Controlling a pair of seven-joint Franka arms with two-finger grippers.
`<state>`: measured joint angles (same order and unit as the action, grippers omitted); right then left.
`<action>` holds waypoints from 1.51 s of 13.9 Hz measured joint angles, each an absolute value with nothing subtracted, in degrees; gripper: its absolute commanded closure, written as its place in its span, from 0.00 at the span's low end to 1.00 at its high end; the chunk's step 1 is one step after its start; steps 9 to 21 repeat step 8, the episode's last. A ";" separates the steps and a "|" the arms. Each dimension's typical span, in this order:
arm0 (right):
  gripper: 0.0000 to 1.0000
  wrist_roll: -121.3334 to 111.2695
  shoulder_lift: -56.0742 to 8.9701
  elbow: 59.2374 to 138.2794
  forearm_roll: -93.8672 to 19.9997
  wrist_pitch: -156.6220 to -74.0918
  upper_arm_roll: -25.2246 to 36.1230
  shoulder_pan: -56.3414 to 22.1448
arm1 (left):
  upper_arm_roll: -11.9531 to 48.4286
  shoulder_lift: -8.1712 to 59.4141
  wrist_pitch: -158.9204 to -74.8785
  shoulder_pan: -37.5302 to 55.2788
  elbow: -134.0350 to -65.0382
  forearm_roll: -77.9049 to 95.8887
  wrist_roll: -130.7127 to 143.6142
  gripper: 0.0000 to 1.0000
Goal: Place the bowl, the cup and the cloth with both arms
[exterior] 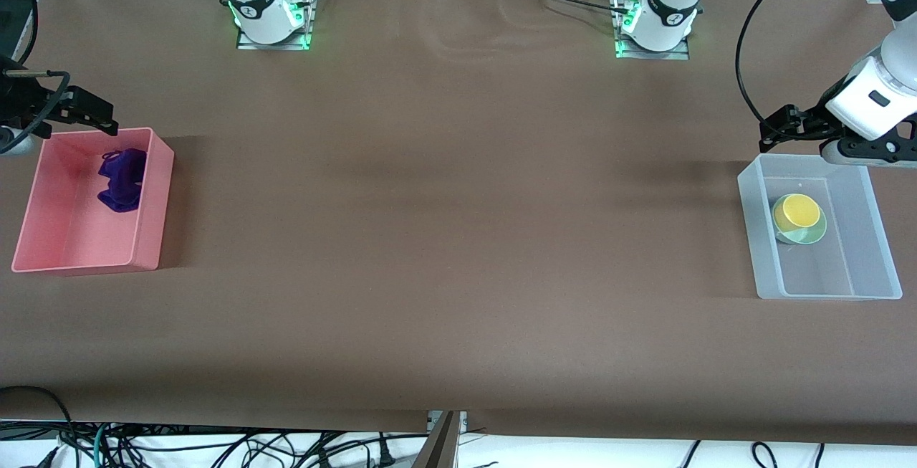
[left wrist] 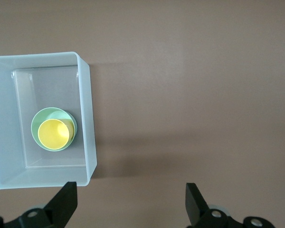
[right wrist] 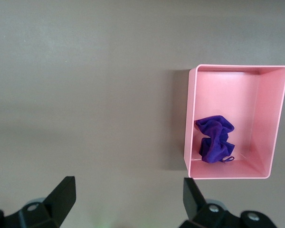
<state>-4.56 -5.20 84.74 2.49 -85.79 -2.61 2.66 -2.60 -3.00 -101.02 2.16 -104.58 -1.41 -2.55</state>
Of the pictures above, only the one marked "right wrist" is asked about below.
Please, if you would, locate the pink plastic box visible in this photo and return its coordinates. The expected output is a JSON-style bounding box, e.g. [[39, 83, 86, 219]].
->
[[183, 63, 285, 180]]

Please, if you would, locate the purple cloth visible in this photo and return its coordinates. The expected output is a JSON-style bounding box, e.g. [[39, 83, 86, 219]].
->
[[194, 115, 236, 165]]

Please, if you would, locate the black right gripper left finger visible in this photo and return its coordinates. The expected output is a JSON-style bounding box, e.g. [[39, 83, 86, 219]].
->
[[0, 176, 76, 228]]

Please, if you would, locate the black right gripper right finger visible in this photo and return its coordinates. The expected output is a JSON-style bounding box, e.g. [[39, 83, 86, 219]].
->
[[180, 177, 276, 228]]

